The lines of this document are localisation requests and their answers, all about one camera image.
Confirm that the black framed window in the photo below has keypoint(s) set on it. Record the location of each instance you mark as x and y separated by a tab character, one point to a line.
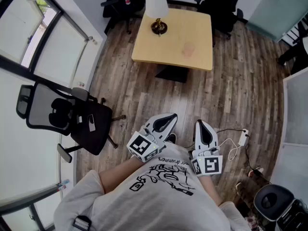
48	44

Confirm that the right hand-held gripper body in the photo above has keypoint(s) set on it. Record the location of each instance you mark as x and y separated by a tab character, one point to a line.
209	165

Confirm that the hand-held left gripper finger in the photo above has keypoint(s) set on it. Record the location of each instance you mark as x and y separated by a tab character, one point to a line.
167	132
160	117

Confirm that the person's black shoe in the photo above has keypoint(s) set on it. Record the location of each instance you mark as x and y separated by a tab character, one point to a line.
171	138

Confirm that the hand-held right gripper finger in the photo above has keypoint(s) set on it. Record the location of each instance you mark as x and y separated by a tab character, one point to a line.
197	136
214	138

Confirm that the white printed t-shirt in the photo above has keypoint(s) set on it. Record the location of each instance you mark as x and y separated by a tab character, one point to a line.
156	201

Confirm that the person's right forearm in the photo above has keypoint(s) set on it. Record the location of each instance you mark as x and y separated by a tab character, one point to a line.
209	189

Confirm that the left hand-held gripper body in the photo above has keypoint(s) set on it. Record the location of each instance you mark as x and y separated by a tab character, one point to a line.
140	146

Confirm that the black mesh office chair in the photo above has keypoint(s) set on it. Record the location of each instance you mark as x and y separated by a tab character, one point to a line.
96	138

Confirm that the person's left forearm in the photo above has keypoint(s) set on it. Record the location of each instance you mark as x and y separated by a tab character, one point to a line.
118	174

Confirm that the frosted glass door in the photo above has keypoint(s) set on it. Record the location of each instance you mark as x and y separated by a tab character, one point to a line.
276	13

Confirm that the white shade table lamp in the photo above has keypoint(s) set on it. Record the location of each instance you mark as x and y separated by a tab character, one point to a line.
156	3

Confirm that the black table base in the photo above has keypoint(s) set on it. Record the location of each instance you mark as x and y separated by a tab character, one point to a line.
172	74

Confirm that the grey flat device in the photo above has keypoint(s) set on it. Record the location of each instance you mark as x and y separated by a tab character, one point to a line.
91	123

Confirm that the frosted glass partition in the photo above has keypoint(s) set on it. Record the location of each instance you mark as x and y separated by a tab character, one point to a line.
297	105

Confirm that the black round-seat chair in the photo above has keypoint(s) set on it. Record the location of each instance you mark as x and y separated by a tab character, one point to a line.
272	201

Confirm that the small clear bottle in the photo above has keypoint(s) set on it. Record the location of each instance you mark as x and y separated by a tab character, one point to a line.
63	184

